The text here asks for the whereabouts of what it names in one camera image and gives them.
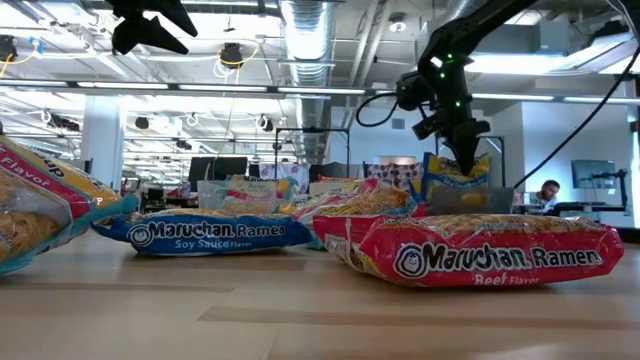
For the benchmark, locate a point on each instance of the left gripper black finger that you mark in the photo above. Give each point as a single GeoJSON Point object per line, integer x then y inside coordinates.
{"type": "Point", "coordinates": [145, 32]}
{"type": "Point", "coordinates": [175, 15]}

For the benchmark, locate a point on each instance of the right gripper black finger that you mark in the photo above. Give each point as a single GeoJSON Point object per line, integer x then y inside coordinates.
{"type": "Point", "coordinates": [476, 150]}
{"type": "Point", "coordinates": [462, 152]}

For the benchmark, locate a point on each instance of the blue soy sauce ramen packet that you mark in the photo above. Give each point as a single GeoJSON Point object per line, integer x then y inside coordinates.
{"type": "Point", "coordinates": [440, 175]}
{"type": "Point", "coordinates": [210, 235]}

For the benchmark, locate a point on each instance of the red beef ramen packet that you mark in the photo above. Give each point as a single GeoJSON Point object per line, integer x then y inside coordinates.
{"type": "Point", "coordinates": [334, 178]}
{"type": "Point", "coordinates": [475, 255]}

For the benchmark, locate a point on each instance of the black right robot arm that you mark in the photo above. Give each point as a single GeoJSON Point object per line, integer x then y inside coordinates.
{"type": "Point", "coordinates": [475, 25]}

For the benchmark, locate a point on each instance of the grey plastic bin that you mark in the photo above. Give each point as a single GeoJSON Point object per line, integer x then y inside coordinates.
{"type": "Point", "coordinates": [495, 200]}

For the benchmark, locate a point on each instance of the spotted white board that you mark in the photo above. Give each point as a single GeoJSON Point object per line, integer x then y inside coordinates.
{"type": "Point", "coordinates": [395, 175]}

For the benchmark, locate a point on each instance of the person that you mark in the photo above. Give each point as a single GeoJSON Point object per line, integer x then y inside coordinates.
{"type": "Point", "coordinates": [549, 192]}

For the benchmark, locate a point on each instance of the white pillar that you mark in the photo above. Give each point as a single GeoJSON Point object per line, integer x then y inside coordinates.
{"type": "Point", "coordinates": [102, 150]}

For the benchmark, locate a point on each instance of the black ceiling spotlight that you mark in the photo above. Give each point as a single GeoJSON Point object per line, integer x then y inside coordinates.
{"type": "Point", "coordinates": [7, 49]}

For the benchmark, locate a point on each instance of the black monitor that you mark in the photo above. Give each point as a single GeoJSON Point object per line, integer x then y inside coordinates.
{"type": "Point", "coordinates": [217, 167]}

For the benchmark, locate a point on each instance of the clear plastic bin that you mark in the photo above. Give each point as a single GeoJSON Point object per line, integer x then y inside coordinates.
{"type": "Point", "coordinates": [210, 197]}

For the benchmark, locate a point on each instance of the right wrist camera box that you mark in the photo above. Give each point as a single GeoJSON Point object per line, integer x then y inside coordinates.
{"type": "Point", "coordinates": [427, 127]}

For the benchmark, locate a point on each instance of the wall monitor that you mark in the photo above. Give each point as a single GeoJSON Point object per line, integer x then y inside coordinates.
{"type": "Point", "coordinates": [594, 174]}

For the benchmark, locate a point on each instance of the silver ventilation duct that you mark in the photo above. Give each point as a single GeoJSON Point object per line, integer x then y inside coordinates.
{"type": "Point", "coordinates": [307, 50]}

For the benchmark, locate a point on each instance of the black stand frame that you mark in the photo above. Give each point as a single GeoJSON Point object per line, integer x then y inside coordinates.
{"type": "Point", "coordinates": [312, 130]}

